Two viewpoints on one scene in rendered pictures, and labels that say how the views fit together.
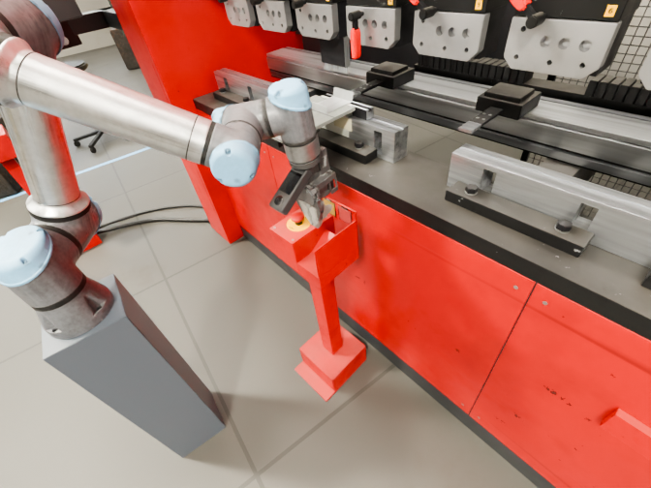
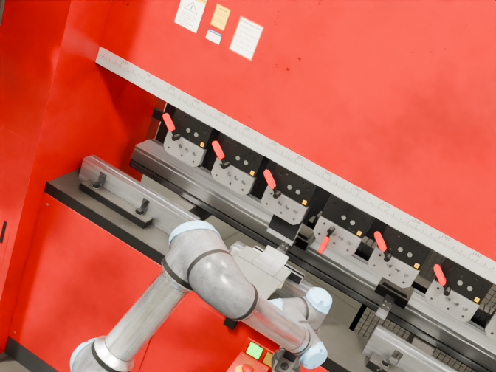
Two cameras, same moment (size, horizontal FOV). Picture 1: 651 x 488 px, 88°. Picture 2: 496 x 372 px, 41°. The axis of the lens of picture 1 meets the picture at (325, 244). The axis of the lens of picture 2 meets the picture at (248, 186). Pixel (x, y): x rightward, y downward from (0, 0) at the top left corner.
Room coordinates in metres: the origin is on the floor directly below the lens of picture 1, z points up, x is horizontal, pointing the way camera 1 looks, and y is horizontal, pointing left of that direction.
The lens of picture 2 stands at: (-0.41, 1.24, 2.20)
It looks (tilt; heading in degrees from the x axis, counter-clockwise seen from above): 26 degrees down; 322
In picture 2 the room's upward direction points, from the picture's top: 22 degrees clockwise
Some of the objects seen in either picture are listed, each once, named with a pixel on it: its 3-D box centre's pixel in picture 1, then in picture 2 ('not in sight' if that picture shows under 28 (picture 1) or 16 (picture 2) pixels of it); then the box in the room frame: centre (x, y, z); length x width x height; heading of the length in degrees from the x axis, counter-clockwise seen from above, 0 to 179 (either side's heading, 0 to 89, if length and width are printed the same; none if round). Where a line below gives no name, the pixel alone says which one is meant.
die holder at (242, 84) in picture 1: (250, 90); (137, 198); (1.51, 0.22, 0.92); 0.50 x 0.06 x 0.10; 36
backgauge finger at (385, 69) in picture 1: (375, 80); (291, 239); (1.15, -0.24, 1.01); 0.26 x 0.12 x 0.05; 126
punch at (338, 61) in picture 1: (334, 53); (284, 226); (1.07, -0.11, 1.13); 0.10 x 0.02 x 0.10; 36
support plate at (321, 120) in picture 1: (301, 117); (252, 274); (0.98, 0.01, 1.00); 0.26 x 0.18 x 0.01; 126
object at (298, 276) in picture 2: (346, 106); (277, 264); (1.04, -0.13, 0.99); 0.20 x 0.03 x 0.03; 36
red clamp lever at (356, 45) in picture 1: (356, 35); (326, 239); (0.90, -0.15, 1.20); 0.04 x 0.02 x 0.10; 126
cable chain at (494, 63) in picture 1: (471, 65); (357, 240); (1.14, -0.55, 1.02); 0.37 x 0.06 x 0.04; 36
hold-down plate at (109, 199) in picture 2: (234, 100); (116, 203); (1.51, 0.30, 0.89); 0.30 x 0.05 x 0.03; 36
